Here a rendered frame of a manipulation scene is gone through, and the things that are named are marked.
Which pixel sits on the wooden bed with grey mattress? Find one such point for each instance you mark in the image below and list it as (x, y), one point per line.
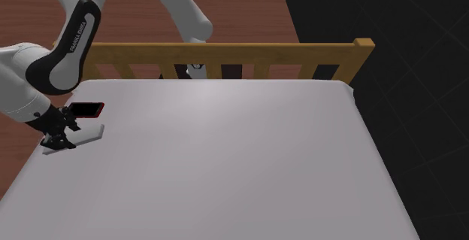
(219, 158)

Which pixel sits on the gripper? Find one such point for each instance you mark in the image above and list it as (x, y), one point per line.
(48, 121)

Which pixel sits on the black phone with red edge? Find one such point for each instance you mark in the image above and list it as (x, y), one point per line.
(86, 109)

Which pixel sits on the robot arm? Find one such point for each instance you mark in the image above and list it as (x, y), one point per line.
(77, 30)

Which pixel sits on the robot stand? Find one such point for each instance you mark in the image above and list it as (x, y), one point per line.
(231, 71)

